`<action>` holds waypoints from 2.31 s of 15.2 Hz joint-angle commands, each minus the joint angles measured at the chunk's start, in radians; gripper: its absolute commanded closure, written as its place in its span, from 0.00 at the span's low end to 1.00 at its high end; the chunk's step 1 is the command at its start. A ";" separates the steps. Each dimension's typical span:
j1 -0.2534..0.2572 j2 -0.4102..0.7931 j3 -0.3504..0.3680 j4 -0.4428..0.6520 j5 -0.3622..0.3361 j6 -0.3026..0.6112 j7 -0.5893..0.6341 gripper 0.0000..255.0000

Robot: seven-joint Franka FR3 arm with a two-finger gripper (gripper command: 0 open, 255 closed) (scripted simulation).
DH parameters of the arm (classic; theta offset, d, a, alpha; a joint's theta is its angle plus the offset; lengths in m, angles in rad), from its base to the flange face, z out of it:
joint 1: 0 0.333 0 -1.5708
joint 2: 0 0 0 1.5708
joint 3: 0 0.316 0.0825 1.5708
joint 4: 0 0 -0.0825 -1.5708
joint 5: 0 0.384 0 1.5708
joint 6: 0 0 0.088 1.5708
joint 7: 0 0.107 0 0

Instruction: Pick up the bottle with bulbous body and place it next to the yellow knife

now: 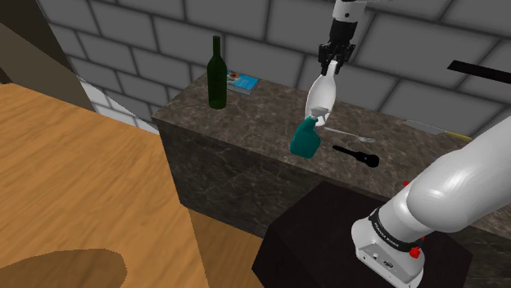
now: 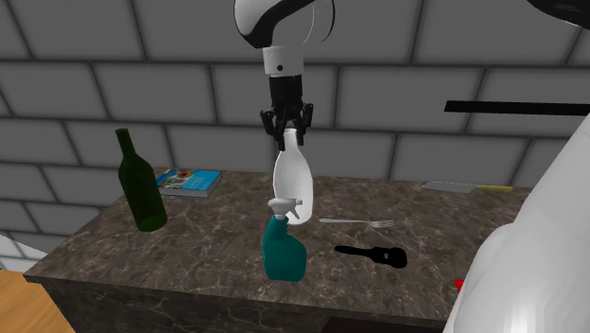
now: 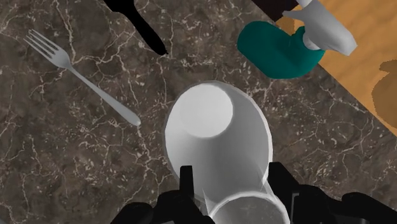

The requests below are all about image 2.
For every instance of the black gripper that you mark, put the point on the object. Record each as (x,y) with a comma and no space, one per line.
(286,97)

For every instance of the white bottle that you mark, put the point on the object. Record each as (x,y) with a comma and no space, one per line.
(293,180)

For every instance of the blue book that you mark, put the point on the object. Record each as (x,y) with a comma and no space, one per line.
(191,182)

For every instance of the silver fork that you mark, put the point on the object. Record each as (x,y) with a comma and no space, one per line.
(357,222)

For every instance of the teal spray bottle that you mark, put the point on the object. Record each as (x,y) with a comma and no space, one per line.
(283,253)

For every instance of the dark green wine bottle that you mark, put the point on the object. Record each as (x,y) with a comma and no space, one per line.
(142,193)

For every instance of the black flashlight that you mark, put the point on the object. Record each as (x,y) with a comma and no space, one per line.
(382,256)

